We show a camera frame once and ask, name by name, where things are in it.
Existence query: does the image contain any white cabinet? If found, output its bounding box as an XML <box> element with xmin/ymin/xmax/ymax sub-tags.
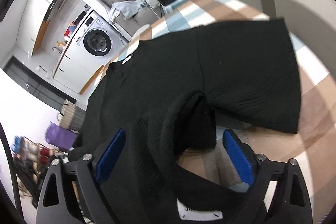
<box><xmin>54</xmin><ymin>42</ymin><xmax>103</xmax><ymax>94</ymax></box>

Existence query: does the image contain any purple bag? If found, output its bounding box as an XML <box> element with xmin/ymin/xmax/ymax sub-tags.
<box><xmin>45</xmin><ymin>122</ymin><xmax>77</xmax><ymax>151</ymax></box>

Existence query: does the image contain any black knit shirt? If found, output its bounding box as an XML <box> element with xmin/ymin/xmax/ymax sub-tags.
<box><xmin>70</xmin><ymin>19</ymin><xmax>301</xmax><ymax>223</ymax></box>

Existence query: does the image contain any light blue cloth on sofa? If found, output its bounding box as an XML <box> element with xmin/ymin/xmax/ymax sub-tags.
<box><xmin>108</xmin><ymin>1</ymin><xmax>142</xmax><ymax>23</ymax></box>

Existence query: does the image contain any checkered bed cover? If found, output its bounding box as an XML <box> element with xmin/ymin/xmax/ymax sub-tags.
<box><xmin>90</xmin><ymin>0</ymin><xmax>336</xmax><ymax>224</ymax></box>

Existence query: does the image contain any white washing machine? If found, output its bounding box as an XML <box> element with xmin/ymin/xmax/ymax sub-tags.
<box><xmin>66</xmin><ymin>10</ymin><xmax>128</xmax><ymax>73</ymax></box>

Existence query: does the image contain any woven laundry basket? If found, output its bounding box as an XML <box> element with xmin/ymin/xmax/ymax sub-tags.
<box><xmin>57</xmin><ymin>100</ymin><xmax>86</xmax><ymax>132</ymax></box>

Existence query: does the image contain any grey sofa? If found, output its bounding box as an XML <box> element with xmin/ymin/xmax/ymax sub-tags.
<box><xmin>102</xmin><ymin>0</ymin><xmax>165</xmax><ymax>36</ymax></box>

